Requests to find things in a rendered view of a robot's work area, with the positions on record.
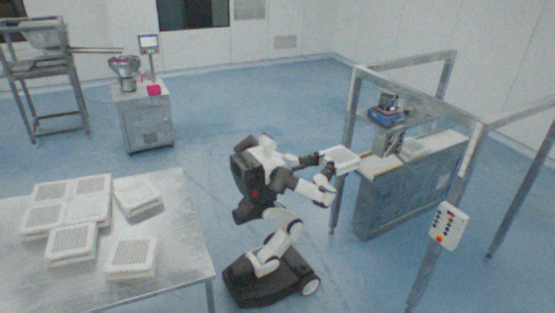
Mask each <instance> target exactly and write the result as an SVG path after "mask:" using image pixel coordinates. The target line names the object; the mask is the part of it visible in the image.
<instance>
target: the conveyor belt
mask: <svg viewBox="0 0 555 313"><path fill-rule="evenodd" d="M399 164H402V162H401V160H399V159H398V158H396V157H395V156H394V155H390V156H388V157H384V158H383V160H382V159H381V158H379V157H378V156H376V155H372V156H368V157H365V158H362V161H361V165H362V166H361V167H359V168H356V171H358V172H359V173H360V174H362V175H363V176H365V177H366V178H367V179H368V180H369V181H373V180H374V174H375V173H378V172H381V171H382V170H385V169H388V168H390V167H395V166H397V165H399ZM373 182H374V181H373Z"/></svg>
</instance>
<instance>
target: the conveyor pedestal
mask: <svg viewBox="0 0 555 313"><path fill-rule="evenodd" d="M455 174H456V173H454V172H452V171H450V170H449V169H448V168H446V167H444V166H442V165H440V164H438V163H435V164H433V165H432V166H429V167H427V168H426V167H425V168H423V169H421V170H419V171H417V174H408V175H406V176H404V177H401V178H400V179H397V180H395V181H391V182H389V183H387V185H385V186H380V187H377V188H374V187H373V186H372V185H371V184H370V183H369V182H368V181H366V180H365V179H363V178H362V177H361V184H360V189H359V192H358V196H357V201H356V205H355V210H354V214H353V222H352V225H353V233H354V234H355V235H356V236H357V237H358V238H359V239H360V240H361V241H362V242H363V243H365V242H367V241H369V240H371V239H372V238H376V237H378V236H379V235H381V234H383V233H385V232H386V231H388V230H392V229H394V228H396V227H398V226H399V225H401V224H403V223H405V222H408V221H410V220H412V219H413V218H415V217H417V216H418V215H423V214H424V213H426V212H428V211H430V210H431V209H433V208H435V207H438V206H439V204H440V203H442V202H443V200H444V199H446V198H447V197H448V195H449V190H450V188H451V186H452V184H453V181H454V179H455Z"/></svg>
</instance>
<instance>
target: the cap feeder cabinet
mask: <svg viewBox="0 0 555 313"><path fill-rule="evenodd" d="M153 84H159V85H160V86H161V88H162V94H158V95H152V96H149V94H148V92H147V87H146V86H147V85H153ZM119 88H121V86H120V84H117V85H111V90H112V93H113V100H114V103H115V106H116V110H117V114H118V121H119V126H120V129H121V133H122V136H123V144H124V147H125V151H126V152H127V154H129V156H131V155H132V154H131V153H132V152H136V151H141V150H146V149H150V148H154V147H159V146H168V145H171V146H170V147H171V148H173V144H174V142H175V139H174V126H173V120H172V114H171V108H170V102H169V93H168V90H167V88H166V87H165V85H164V84H163V81H162V80H161V79H157V80H156V83H152V82H151V81H150V80H146V81H144V83H141V81H139V82H137V89H135V90H132V92H130V91H123V90H122V89H119Z"/></svg>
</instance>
